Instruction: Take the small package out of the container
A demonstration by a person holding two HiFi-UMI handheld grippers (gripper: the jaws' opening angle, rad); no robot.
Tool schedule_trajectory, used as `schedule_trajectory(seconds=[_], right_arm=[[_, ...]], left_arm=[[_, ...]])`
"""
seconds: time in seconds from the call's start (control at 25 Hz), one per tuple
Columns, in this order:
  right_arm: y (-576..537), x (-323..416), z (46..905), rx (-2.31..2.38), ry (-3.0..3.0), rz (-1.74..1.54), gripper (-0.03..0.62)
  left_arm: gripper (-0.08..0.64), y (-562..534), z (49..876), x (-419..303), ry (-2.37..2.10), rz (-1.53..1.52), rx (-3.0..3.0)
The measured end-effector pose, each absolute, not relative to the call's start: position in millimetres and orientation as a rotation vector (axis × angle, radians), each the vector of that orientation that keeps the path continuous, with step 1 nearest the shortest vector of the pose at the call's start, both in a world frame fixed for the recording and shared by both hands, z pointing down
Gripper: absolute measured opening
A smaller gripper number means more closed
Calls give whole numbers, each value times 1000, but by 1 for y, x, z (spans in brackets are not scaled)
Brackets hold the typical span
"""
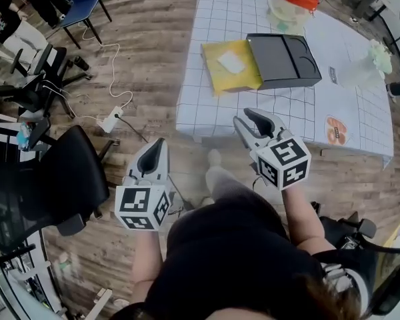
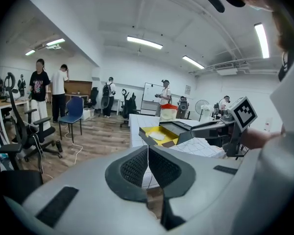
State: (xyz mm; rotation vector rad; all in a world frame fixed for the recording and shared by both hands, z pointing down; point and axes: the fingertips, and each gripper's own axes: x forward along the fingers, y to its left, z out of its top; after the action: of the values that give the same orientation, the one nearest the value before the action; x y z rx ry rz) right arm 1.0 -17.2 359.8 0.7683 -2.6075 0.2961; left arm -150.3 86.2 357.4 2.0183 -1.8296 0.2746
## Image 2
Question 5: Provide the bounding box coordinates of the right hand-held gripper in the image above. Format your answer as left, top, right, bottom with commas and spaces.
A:
190, 96, 258, 158

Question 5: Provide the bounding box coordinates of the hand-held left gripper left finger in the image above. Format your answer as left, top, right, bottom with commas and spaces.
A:
4, 145, 163, 235

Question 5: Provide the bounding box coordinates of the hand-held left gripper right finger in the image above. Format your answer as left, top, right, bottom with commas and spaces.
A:
148, 145, 244, 231

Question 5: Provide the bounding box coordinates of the yellow container with black lid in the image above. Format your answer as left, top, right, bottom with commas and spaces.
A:
138, 120, 202, 148

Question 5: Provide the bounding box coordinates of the small white package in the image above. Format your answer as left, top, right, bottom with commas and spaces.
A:
147, 130, 168, 141

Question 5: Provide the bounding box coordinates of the person's right forearm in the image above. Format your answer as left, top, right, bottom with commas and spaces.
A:
240, 127, 286, 150

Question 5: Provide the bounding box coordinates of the white standing fan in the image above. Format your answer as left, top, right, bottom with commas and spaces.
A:
194, 99, 210, 122

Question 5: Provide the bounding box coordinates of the white bag with red rim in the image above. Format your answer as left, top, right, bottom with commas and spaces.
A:
159, 103, 179, 122

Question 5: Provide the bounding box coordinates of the white ceiling air conditioner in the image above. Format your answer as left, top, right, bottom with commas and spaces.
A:
214, 62, 239, 76

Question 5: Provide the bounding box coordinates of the black chair seat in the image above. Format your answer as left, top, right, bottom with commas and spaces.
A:
0, 143, 44, 205

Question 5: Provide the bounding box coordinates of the white rolling whiteboard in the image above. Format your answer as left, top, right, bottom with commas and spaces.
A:
140, 82, 168, 116

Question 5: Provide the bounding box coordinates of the clear plastic storage box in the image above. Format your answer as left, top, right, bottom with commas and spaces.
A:
81, 107, 96, 121

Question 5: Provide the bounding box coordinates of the black mesh office chair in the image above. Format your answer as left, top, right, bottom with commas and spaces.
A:
2, 72, 64, 174

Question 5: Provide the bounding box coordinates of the blue plastic chair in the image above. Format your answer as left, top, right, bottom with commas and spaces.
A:
58, 96, 85, 144

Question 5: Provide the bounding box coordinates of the wooden cabinet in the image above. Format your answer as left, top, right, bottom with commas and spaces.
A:
63, 80, 93, 100

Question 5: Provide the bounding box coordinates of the white desk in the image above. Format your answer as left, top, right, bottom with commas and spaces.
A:
0, 98, 30, 144

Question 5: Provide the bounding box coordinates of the white floor cable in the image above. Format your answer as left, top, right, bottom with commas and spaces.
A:
63, 123, 84, 166

